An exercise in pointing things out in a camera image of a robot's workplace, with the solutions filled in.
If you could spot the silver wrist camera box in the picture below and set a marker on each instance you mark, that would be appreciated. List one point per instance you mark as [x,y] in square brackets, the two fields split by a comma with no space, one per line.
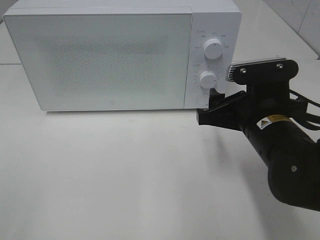
[262,71]

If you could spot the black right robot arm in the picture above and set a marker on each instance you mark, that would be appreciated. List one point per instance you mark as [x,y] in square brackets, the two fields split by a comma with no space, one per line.
[292,159]

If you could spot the white microwave door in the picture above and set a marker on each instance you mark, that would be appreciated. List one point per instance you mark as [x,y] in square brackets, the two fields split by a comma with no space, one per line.
[104,62]

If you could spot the white timer knob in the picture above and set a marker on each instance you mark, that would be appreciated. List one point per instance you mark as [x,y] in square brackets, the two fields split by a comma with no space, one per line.
[208,79]

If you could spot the upper white power knob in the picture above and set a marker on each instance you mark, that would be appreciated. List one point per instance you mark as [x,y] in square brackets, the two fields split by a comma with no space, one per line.
[213,48]

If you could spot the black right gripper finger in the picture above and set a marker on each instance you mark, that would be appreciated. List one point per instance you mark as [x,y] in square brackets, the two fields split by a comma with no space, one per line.
[224,117]
[218,100]

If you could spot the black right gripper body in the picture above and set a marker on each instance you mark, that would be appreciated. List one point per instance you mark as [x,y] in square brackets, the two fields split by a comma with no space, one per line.
[264,108]

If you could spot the white microwave oven body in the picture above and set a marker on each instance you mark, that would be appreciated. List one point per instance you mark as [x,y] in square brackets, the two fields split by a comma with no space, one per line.
[209,18]

